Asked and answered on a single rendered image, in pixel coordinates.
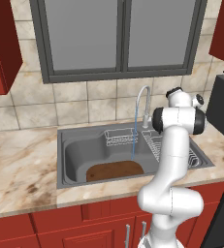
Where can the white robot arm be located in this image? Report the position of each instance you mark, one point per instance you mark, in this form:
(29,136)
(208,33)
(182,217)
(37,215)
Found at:
(171,151)

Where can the blue water stream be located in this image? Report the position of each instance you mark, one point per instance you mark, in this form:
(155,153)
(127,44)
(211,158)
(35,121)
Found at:
(134,139)

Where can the silver sink faucet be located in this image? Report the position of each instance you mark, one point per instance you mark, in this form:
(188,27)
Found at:
(146,106)

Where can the grey kitchen sink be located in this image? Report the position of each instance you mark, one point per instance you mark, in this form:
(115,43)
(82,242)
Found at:
(81,148)

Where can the brown cutting board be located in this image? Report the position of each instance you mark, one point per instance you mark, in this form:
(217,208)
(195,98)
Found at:
(115,170)

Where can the grey framed window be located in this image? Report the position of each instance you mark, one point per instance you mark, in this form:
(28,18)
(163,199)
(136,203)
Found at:
(116,69)

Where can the red false drawer panel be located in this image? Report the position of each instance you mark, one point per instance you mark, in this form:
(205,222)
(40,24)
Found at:
(94,210)

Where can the black countertop appliance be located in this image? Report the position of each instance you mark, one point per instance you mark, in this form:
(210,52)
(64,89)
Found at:
(221,106)

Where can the red cabinet door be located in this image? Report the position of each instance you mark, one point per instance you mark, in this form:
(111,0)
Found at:
(84,234)
(148,231)

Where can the red base cabinet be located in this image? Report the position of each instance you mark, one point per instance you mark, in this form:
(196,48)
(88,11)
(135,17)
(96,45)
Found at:
(210,200)
(10,232)

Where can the black dishwasher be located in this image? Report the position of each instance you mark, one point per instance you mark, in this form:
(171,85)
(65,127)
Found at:
(223,219)

